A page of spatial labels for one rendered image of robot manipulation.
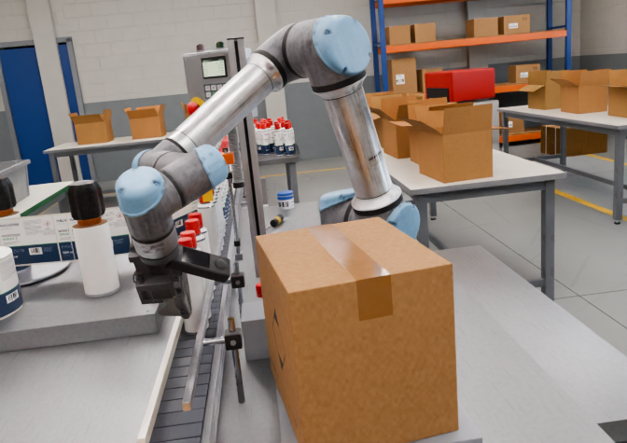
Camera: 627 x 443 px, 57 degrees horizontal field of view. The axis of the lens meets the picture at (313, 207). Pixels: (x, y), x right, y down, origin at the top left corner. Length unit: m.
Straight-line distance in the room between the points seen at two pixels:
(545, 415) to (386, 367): 0.31
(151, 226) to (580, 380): 0.79
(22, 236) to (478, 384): 1.33
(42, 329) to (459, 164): 2.13
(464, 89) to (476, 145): 3.84
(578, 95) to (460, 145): 2.90
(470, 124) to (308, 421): 2.31
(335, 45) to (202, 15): 8.05
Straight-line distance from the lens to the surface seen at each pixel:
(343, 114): 1.20
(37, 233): 1.87
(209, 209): 1.72
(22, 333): 1.53
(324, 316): 0.80
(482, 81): 6.97
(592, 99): 5.85
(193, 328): 1.28
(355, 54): 1.16
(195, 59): 1.67
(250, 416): 1.07
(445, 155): 2.97
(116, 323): 1.46
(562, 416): 1.06
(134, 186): 0.94
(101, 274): 1.60
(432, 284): 0.84
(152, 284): 1.08
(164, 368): 1.09
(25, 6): 9.68
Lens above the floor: 1.41
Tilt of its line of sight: 14 degrees down
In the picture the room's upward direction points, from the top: 5 degrees counter-clockwise
